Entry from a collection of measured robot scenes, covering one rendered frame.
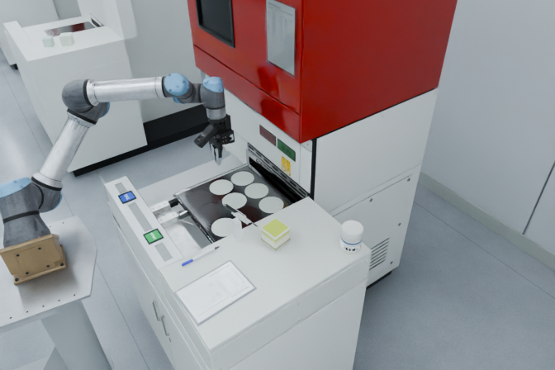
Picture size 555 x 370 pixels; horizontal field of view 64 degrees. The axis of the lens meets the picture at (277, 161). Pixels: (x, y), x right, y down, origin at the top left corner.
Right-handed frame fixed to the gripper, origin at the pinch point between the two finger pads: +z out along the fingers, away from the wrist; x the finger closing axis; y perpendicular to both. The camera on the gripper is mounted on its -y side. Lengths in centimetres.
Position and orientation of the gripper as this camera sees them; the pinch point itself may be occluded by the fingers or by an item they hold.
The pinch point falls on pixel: (216, 163)
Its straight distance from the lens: 185.2
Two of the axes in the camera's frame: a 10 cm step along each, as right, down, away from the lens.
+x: -5.8, -3.7, 7.3
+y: 8.2, -3.0, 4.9
